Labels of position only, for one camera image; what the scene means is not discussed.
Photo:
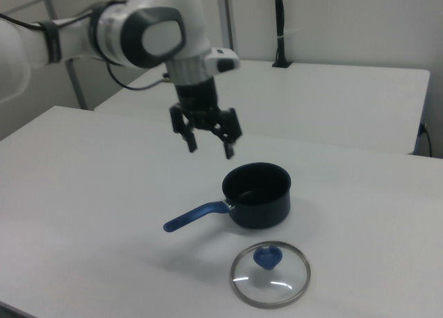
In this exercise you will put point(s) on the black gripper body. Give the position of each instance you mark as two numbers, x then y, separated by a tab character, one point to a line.
199	101

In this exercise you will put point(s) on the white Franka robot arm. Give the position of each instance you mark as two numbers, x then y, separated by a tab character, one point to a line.
155	37

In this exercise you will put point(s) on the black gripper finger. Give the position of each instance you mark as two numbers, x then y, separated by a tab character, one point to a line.
189	138
230	131

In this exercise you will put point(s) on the grey wall partition post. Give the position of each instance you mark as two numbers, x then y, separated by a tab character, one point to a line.
228	16

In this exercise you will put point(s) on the black camera pole with base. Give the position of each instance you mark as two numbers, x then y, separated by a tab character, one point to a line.
279	20

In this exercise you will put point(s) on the glass lid with blue knob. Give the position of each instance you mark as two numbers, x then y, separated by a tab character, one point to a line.
266	257

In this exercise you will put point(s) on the white side table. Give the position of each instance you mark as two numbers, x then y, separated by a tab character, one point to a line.
311	99

